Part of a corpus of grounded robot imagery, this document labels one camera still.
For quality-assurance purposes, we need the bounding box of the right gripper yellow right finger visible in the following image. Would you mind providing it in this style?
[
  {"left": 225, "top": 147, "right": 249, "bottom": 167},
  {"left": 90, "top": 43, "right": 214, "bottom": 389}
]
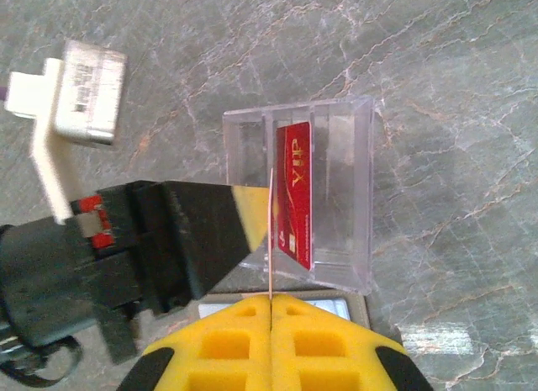
[{"left": 272, "top": 293, "right": 436, "bottom": 391}]

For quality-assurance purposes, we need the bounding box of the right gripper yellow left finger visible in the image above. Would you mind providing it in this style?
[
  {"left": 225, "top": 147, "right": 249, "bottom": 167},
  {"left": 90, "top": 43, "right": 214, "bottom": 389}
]
[{"left": 115, "top": 293, "right": 273, "bottom": 391}]

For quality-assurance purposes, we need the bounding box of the white card black stripe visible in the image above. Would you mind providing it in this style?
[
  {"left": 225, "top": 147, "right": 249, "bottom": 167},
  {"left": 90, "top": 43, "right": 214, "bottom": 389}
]
[{"left": 266, "top": 167, "right": 275, "bottom": 302}]

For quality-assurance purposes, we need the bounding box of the grey card wallet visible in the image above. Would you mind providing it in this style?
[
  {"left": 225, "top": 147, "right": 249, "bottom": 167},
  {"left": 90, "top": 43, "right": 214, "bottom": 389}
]
[{"left": 197, "top": 290, "right": 373, "bottom": 331}]

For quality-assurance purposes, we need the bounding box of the red VIP card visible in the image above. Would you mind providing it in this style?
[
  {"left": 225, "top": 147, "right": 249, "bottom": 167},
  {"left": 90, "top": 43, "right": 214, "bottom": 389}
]
[{"left": 275, "top": 120, "right": 315, "bottom": 271}]

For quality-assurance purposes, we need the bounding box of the clear acrylic card holder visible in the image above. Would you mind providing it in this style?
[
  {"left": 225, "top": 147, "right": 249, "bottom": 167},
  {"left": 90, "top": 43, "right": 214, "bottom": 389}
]
[{"left": 221, "top": 95, "right": 376, "bottom": 295}]

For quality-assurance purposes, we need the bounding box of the black left gripper wire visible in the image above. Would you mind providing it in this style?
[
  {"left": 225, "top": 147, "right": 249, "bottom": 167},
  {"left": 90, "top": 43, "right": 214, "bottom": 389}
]
[{"left": 0, "top": 323, "right": 84, "bottom": 388}]

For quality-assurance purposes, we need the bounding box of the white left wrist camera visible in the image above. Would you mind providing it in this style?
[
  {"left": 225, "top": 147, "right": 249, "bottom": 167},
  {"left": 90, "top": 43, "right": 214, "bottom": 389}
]
[{"left": 3, "top": 40, "right": 129, "bottom": 224}]

